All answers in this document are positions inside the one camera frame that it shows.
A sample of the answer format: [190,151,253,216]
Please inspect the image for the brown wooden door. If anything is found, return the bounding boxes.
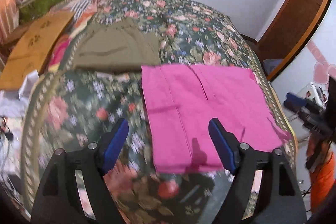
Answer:
[257,0,334,81]

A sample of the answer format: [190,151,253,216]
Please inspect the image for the pink pants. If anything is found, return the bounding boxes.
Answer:
[141,64,292,173]

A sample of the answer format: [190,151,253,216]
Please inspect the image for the orange sleeved forearm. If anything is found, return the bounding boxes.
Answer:
[307,135,336,212]

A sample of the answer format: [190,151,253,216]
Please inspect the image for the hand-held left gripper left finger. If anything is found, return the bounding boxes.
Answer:
[31,118,129,224]

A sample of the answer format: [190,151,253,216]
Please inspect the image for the floral bed blanket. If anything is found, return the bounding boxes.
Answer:
[20,0,298,224]

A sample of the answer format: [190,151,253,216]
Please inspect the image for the striped pink cloth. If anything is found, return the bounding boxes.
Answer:
[63,0,111,20]

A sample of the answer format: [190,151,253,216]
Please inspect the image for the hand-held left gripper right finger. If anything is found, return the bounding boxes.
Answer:
[208,118,307,224]

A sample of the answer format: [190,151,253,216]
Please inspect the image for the olive green pants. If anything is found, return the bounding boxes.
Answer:
[73,18,161,73]

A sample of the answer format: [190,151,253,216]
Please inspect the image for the green patterned bag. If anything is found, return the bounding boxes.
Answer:
[18,0,66,24]

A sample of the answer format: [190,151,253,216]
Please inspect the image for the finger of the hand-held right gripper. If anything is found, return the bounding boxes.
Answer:
[283,92,322,119]

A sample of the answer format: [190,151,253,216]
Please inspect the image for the white cabinet with pink stickers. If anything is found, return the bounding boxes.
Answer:
[270,0,336,140]

